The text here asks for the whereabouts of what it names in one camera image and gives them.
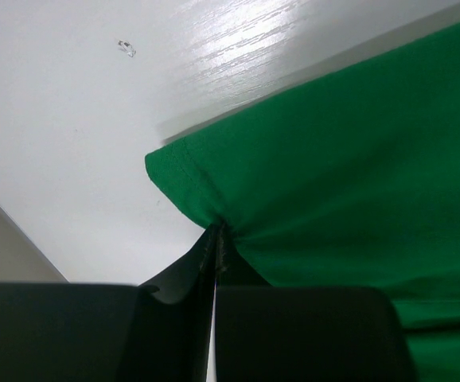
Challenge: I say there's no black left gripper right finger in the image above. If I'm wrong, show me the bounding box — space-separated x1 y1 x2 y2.
215 227 419 381

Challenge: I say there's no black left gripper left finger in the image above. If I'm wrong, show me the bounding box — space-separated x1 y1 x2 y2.
0 228 216 381

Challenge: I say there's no green t shirt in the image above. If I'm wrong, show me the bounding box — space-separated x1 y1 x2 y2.
145 22 460 381

